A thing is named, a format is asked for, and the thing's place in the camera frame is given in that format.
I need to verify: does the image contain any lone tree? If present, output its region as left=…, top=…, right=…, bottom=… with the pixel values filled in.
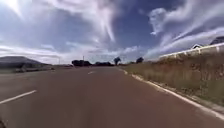
left=113, top=56, right=122, bottom=66

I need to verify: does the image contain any dark clump of trees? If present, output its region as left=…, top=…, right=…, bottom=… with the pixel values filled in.
left=71, top=59, right=115, bottom=67

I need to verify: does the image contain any round dark tree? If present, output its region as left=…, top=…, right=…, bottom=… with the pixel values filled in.
left=135, top=56, right=145, bottom=64

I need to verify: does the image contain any reddish grey asphalt road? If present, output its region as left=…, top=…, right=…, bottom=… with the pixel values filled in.
left=0, top=66, right=224, bottom=128

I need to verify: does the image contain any white road edge line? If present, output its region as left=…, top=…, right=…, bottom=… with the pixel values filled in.
left=117, top=67, right=224, bottom=122

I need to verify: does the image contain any dry grass verge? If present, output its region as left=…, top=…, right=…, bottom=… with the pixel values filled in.
left=119, top=52, right=224, bottom=108

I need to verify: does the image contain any dry flat field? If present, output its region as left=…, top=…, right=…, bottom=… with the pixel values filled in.
left=0, top=64, right=74, bottom=75

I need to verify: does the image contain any dark hill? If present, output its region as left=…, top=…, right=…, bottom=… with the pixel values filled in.
left=0, top=55, right=51, bottom=70

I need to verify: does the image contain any white dashed centre line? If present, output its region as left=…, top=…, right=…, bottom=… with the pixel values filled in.
left=0, top=69, right=98, bottom=105

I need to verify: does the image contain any building with gabled roof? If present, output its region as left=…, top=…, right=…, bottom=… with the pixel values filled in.
left=190, top=35, right=224, bottom=50

